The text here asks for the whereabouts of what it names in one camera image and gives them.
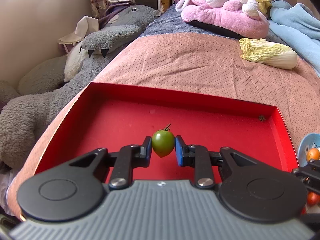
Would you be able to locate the napa cabbage plush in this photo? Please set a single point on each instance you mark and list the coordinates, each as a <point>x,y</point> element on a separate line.
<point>270,53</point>

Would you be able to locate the blue cartoon plate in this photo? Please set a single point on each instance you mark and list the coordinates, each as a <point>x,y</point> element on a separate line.
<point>310,141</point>

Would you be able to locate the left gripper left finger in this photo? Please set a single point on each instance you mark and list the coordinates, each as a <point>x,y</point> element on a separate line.
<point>77,187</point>

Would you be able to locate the light blue blanket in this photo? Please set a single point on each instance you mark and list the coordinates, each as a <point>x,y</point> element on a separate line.
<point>298,28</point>

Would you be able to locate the grey plush toy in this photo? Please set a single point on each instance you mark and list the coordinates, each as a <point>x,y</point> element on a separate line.
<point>62,79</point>

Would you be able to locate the small red apple fruit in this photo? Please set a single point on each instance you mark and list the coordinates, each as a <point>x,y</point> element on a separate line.
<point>313,199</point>

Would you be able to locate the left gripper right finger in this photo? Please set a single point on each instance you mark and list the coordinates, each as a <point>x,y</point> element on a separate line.
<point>245,186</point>

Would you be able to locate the pink dotted bedspread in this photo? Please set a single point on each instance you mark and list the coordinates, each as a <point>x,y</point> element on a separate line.
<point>172,75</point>

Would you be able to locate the green tomato front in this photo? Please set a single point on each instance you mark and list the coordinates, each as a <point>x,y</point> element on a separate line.
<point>163,141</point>

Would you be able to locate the white tote bag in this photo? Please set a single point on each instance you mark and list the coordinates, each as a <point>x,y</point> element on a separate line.
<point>84,27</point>

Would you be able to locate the small orange kumquat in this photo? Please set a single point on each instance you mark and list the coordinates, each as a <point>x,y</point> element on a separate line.
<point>313,154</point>

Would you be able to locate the pink plush rabbit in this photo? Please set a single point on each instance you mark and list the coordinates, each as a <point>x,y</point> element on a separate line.
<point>244,19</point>

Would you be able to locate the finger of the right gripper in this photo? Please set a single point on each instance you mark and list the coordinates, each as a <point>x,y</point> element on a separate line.
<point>309,175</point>

